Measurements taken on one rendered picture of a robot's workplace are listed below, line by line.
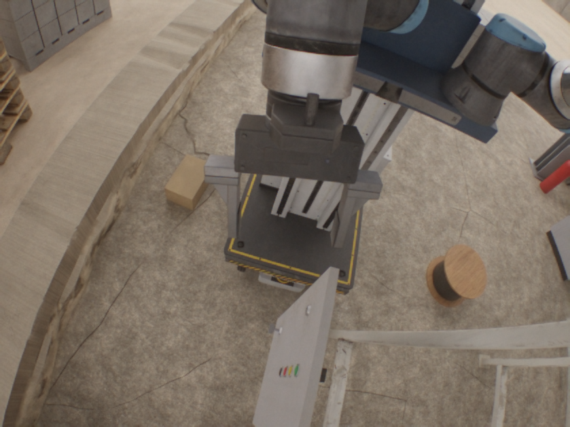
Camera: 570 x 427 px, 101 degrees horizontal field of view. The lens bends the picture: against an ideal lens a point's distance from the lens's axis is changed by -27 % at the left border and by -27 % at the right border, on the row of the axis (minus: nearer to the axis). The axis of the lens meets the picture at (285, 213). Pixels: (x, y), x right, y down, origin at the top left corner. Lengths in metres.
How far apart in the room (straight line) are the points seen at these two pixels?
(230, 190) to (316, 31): 0.20
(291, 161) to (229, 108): 2.37
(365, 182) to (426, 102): 0.52
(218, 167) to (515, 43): 0.69
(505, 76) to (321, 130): 0.66
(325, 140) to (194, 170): 1.87
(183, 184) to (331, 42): 1.82
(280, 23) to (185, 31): 2.81
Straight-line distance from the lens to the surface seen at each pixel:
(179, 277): 1.93
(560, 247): 3.79
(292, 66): 0.28
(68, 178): 2.01
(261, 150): 0.33
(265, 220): 1.73
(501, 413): 2.40
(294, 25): 0.28
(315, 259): 1.70
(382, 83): 0.82
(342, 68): 0.29
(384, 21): 0.45
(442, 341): 1.04
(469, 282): 2.33
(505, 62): 0.83
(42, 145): 2.28
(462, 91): 0.88
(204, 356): 1.84
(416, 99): 0.84
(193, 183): 2.04
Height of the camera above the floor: 1.83
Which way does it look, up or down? 59 degrees down
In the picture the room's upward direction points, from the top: 23 degrees clockwise
